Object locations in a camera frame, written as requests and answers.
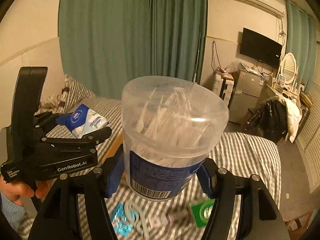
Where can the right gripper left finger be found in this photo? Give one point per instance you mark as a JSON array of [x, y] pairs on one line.
[[59, 216]]

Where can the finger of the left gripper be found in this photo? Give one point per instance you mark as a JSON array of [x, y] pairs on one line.
[[49, 120], [93, 138]]

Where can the blue white tissue pack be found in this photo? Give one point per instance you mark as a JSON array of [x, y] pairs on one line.
[[85, 120]]

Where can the green white medicine box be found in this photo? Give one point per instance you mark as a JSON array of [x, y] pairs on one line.
[[201, 210]]

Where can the teal blister pack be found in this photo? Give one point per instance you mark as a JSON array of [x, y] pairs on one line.
[[120, 222]]

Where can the white plastic clothes hangers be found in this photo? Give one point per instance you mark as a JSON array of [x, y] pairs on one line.
[[139, 220]]

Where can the clear cotton swab jar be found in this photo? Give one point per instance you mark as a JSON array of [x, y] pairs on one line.
[[169, 126]]

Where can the person's left hand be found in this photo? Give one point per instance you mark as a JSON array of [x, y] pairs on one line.
[[17, 189]]

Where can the patterned white duvet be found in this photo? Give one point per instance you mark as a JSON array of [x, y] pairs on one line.
[[54, 104]]

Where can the brown cardboard box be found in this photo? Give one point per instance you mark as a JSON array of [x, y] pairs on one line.
[[118, 141]]

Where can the striped pillow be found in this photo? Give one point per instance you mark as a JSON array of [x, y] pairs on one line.
[[72, 92]]

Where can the wooden chair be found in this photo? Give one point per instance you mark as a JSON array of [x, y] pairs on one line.
[[297, 226]]

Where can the grey checkered bed sheet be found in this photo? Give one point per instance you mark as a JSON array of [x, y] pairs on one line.
[[242, 155]]

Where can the person's left sleeve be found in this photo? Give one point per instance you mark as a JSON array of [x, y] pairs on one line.
[[12, 212]]

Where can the white louvered wardrobe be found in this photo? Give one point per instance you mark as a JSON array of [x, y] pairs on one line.
[[308, 139]]

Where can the chair with black jacket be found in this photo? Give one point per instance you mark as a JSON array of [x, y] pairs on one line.
[[269, 120]]

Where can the white puffy coat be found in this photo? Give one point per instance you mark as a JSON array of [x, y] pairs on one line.
[[294, 116]]

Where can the silver mini fridge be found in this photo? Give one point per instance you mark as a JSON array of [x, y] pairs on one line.
[[245, 94]]

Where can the white suitcase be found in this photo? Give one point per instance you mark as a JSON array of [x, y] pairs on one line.
[[223, 87]]

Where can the white oval mirror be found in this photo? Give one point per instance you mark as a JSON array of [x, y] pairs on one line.
[[288, 69]]

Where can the green window curtain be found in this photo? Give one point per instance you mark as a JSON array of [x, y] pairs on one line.
[[301, 42]]

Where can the black wall television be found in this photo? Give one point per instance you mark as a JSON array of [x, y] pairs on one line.
[[260, 48]]

